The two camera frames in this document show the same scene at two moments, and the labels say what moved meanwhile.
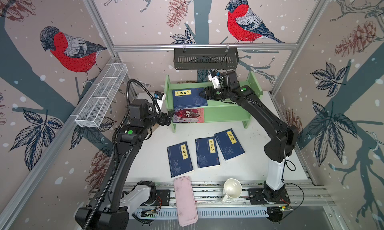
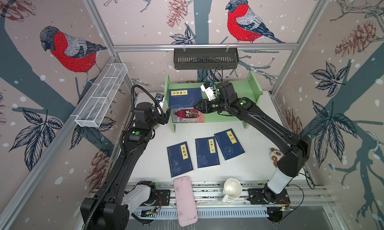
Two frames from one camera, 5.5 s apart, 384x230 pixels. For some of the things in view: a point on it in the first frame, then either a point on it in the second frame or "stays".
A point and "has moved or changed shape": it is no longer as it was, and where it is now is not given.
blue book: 179,160 stays
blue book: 229,144 stays
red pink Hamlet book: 189,115 stays
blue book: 188,97 has moved or changed shape
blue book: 206,153 stays
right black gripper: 211,90 to 206,106
